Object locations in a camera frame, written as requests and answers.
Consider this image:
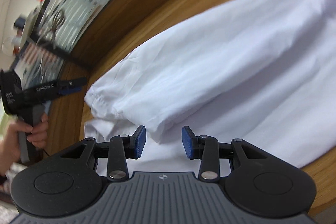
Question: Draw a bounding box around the white shirt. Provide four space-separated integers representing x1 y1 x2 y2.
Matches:
84 0 336 180

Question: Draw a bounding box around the person's left forearm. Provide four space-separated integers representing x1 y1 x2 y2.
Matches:
0 144 17 179

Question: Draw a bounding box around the dark partition post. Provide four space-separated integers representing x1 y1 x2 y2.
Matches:
25 35 92 69

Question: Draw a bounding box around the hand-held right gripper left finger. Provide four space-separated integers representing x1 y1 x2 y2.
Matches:
61 125 147 182

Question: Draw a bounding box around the person's left hand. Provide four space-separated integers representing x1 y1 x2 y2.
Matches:
0 113 49 159

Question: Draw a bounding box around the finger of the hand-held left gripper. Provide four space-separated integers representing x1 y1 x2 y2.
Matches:
21 77 88 102

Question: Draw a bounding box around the dark blue power adapter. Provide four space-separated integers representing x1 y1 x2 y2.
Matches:
14 15 28 30

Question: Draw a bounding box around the grey cable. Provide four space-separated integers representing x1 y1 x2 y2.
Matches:
39 8 67 41

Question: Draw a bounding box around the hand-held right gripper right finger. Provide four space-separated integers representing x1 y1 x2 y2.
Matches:
182 126 265 182

